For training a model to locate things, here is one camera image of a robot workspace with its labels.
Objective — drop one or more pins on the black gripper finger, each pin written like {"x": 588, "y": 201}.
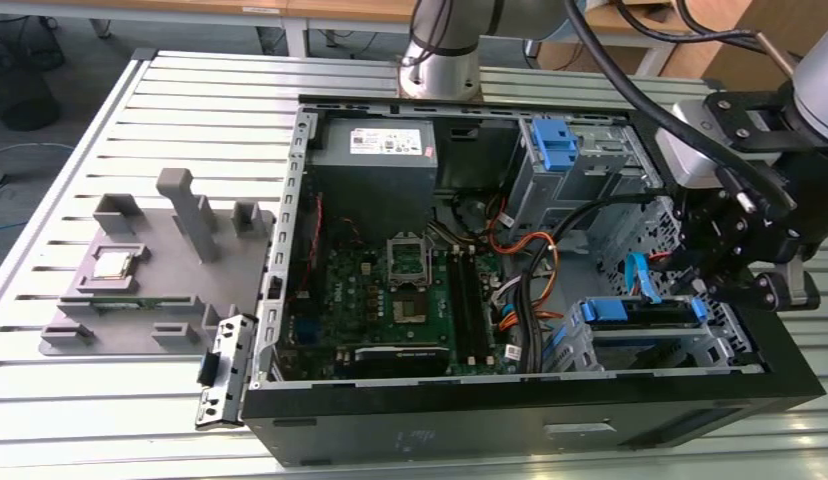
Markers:
{"x": 731, "y": 285}
{"x": 704, "y": 235}

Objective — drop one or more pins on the hard disk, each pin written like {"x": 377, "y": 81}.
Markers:
{"x": 604, "y": 310}

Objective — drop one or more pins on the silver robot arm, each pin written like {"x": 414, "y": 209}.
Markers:
{"x": 441, "y": 70}

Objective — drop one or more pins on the metal disk bay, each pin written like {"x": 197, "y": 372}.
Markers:
{"x": 655, "y": 333}

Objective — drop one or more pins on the metal drive cage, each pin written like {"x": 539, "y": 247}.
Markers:
{"x": 588, "y": 185}

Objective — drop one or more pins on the blue drive latch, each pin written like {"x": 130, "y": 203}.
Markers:
{"x": 555, "y": 145}

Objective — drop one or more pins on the wooden cabinet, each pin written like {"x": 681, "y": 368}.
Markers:
{"x": 728, "y": 65}

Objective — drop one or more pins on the black RAM slot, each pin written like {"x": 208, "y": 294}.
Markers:
{"x": 480, "y": 300}
{"x": 461, "y": 300}

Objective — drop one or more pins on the CPU socket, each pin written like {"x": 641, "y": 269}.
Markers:
{"x": 412, "y": 306}

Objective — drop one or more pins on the black PC case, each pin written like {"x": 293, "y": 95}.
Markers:
{"x": 454, "y": 425}

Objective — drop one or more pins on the grey power supply unit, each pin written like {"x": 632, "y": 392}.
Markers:
{"x": 368, "y": 190}

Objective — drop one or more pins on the black graphics card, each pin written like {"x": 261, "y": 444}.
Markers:
{"x": 401, "y": 360}

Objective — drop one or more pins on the green motherboard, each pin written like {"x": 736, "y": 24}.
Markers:
{"x": 348, "y": 300}

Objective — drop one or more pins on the grey expansion slot latch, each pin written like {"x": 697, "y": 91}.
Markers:
{"x": 228, "y": 380}

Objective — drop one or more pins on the grey parts rack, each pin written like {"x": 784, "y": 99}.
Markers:
{"x": 174, "y": 280}

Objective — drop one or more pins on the green RAM stick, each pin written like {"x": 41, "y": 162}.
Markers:
{"x": 148, "y": 302}

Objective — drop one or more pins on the silver CPU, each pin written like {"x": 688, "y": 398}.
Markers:
{"x": 114, "y": 265}

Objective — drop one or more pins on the black mesh waste bin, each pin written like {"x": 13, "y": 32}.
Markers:
{"x": 27, "y": 100}

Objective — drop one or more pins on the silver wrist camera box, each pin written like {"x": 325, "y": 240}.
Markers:
{"x": 688, "y": 150}

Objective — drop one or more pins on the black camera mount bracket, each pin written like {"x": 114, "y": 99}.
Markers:
{"x": 728, "y": 107}

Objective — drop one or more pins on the wooden desk white frame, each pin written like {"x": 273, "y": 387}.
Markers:
{"x": 188, "y": 5}
{"x": 361, "y": 7}

